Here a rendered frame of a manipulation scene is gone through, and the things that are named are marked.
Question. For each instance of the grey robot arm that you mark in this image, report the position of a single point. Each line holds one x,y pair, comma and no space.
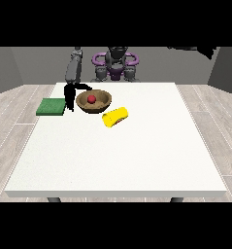
73,68

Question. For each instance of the yellow cup with melon print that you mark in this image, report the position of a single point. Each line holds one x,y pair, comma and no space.
114,116

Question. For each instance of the brown wooden bowl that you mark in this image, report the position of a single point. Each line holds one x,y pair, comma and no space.
99,105

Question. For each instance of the small red ball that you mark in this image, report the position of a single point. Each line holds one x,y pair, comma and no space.
92,99

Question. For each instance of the green square pad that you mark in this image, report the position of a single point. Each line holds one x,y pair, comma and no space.
50,106

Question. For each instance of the grey robot trunk purple rings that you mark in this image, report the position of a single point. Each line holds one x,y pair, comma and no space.
116,69

